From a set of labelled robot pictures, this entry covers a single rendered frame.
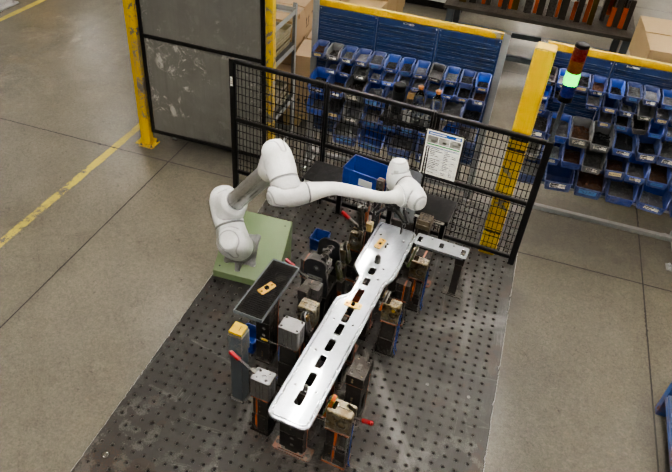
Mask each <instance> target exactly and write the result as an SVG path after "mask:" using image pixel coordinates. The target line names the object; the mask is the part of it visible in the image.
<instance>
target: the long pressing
mask: <svg viewBox="0 0 672 472"><path fill-rule="evenodd" d="M400 229H401V228H400V227H397V226H394V225H391V224H387V223H384V222H380V223H378V225H377V226H376V228H375V229H374V231H373V233H372V234H371V236H370V238H369V239H368V241H367V243H366V244H365V246H364V247H363V249H362V251H361V252H360V254H359V256H358V257H357V259H356V261H355V262H354V265H353V267H354V270H355V271H356V273H357V274H358V276H359V278H358V280H357V281H356V283H355V285H354V287H353V288H352V290H351V292H350V293H348V294H344V295H340V296H337V297H336V298H335V299H334V301H333V302H332V304H331V306H330V307H329V309H328V311H327V312H326V314H325V316H324V317H323V319H322V321H321V322H320V324H319V325H318V327H317V329H316V330H315V332H314V334H313V335H312V337H311V339H310V340H309V342H308V344H307V345H306V347H305V349H304V350H303V352H302V353H301V355H300V357H299V358H298V360H297V362H296V363H295V365H294V367H293V368H292V370H291V372H290V373H289V375H288V377H287V378H286V380H285V382H284V383H283V385H282V386H281V388H280V390H279V391H278V393H277V395H276V396H275V398H274V400H273V401H272V403H271V405H270V406H269V409H268V413H269V416H270V417H271V418H272V419H274V420H276V421H278V422H281V423H283V424H285V425H288V426H290V427H293V428H295V429H297V430H300V431H306V430H308V429H310V428H311V426H312V425H313V423H314V421H315V419H316V417H317V415H318V413H319V411H320V410H321V408H322V406H323V404H324V402H325V400H326V398H327V396H328V394H329V393H330V391H331V389H332V387H333V385H334V383H335V381H336V379H337V377H338V375H339V374H340V372H341V370H342V368H343V366H344V364H345V362H346V360H347V358H348V356H349V355H350V353H351V351H352V349H353V347H354V345H355V343H356V341H357V339H358V337H359V336H360V334H361V332H362V330H363V328H364V326H365V324H366V322H367V320H368V318H369V317H370V315H371V313H372V311H373V309H374V307H375V305H376V303H377V301H378V300H379V298H380V296H381V294H382V292H383V290H384V288H385V287H386V286H387V285H388V284H390V283H391V282H393V281H394V280H395V278H396V276H397V274H398V272H399V270H400V268H401V266H402V265H403V263H404V261H405V259H406V257H407V255H408V253H409V251H410V249H411V247H412V245H413V243H414V240H415V238H416V234H415V233H414V232H412V231H409V230H406V229H403V232H402V234H400ZM380 234H382V235H380ZM380 238H382V239H385V240H386V242H385V244H384V245H383V246H382V247H381V249H378V248H375V247H374V245H375V244H376V243H377V241H378V240H379V239H380ZM403 241H404V242H403ZM387 243H388V244H389V245H387ZM385 245H387V248H385ZM377 254H380V255H381V263H380V264H376V263H375V262H374V261H375V256H376V255H377ZM371 268H374V269H376V271H375V273H374V275H371V274H369V273H368V272H369V271H370V269H371ZM383 269H384V270H383ZM365 278H367V279H370V282H369V284H368V286H364V285H362V283H363V281H364V279H365ZM377 279H379V280H377ZM359 289H362V290H364V293H363V295H362V296H361V298H360V300H359V302H358V303H359V304H362V307H361V309H360V310H357V309H354V308H353V309H354V311H353V312H352V314H351V316H350V318H349V320H348V321H347V323H344V322H341V319H342V318H343V316H344V314H345V312H346V311H347V309H348V308H349V306H346V305H344V302H345V301H346V299H348V300H351V301H352V300H353V298H354V297H355V295H356V293H357V291H358V290H359ZM333 318H335V319H333ZM339 324H342V325H344V326H345V327H344V328H343V330H342V332H341V334H340V335H339V336H337V335H334V332H335V330H336V328H337V326H338V325H339ZM352 325H354V326H352ZM331 339H332V340H335V341H336V343H335V345H334V346H333V348H332V350H331V351H330V352H328V351H326V350H325V347H326V346H327V344H328V342H329V340H331ZM315 349H317V350H315ZM320 356H325V357H326V358H327V359H326V361H325V362H324V364H323V366H322V368H320V369H319V368H316V367H315V365H316V363H317V361H318V359H319V358H320ZM311 373H315V374H317V377H316V378H315V380H314V382H313V384H312V386H308V390H307V391H305V390H303V386H304V384H305V382H306V380H307V379H308V377H309V375H310V374H311ZM295 384H296V385H295ZM300 391H304V392H306V393H307V394H306V396H305V398H304V400H303V402H302V403H301V405H296V404H294V401H295V400H296V398H297V396H298V394H299V393H300ZM315 392H317V393H315Z"/></svg>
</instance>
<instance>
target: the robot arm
mask: <svg viewBox="0 0 672 472"><path fill-rule="evenodd" d="M261 154H262V155H261V157H260V160H259V163H258V167H257V169H255V170H254V171H253V172H252V173H251V174H250V175H249V176H248V177H247V178H246V179H245V180H244V181H242V182H241V183H240V184H239V185H238V186H237V187H236V188H235V189H234V188H233V187H231V186H228V185H221V186H218V187H216V188H214V189H213V191H212V192H211V194H210V199H209V205H210V210H211V215H212V219H213V222H214V225H215V228H216V236H217V239H216V244H217V248H218V250H219V251H220V253H221V254H222V255H224V256H225V257H224V262H226V263H229V262H232V263H235V271H236V272H239V271H240V269H241V266H242V264H244V265H249V266H251V267H255V266H256V255H257V250H258V245H259V241H260V239H261V235H259V234H255V235H253V234H248V232H247V229H246V226H245V223H244V219H243V216H244V214H245V211H246V209H247V206H248V203H249V202H250V201H251V200H253V199H254V198H255V197H256V196H257V195H258V194H260V193H261V192H262V191H263V190H264V189H266V188H267V187H268V186H269V185H270V186H271V187H269V188H268V190H267V194H266V197H267V201H268V203H269V204H270V205H272V206H274V207H281V208H289V207H297V206H301V205H304V204H308V203H311V202H313V201H316V200H318V199H321V198H324V197H327V196H332V195H338V196H345V197H350V198H355V199H360V200H366V201H371V202H376V203H378V204H377V205H376V207H375V208H374V209H373V210H372V212H371V213H372V214H374V215H375V216H374V220H376V221H375V226H377V225H378V221H379V214H380V213H381V212H383V211H385V210H388V211H392V212H395V213H396V214H397V215H398V217H399V218H400V220H401V221H402V224H401V229H400V234H402V232H403V229H405V227H406V224H409V223H410V219H409V216H408V213H407V210H406V208H409V209H411V210H414V211H418V210H421V209H423V208H424V207H425V205H426V201H427V196H426V194H425V192H424V190H423V188H422V187H421V186H420V184H419V183H418V182H417V181H416V180H414V179H413V178H412V176H411V173H410V171H409V165H408V162H407V160H406V159H404V158H394V159H392V160H391V162H390V164H389V166H388V169H387V174H386V183H387V185H386V192H382V191H376V190H372V189H367V188H363V187H359V186H355V185H351V184H346V183H340V182H300V180H299V178H298V174H297V168H296V164H295V161H294V157H293V155H292V152H291V150H290V148H289V146H288V145H287V144H286V143H285V142H284V141H283V140H281V139H272V140H269V141H267V142H265V144H264V145H263V147H262V150H261ZM383 203H384V204H385V206H384V207H383V208H381V209H379V210H378V211H376V210H377V209H378V208H379V206H380V205H382V204H383ZM400 209H401V210H402V211H403V214H402V213H401V211H400ZM397 210H398V211H397ZM403 215H404V216H403Z"/></svg>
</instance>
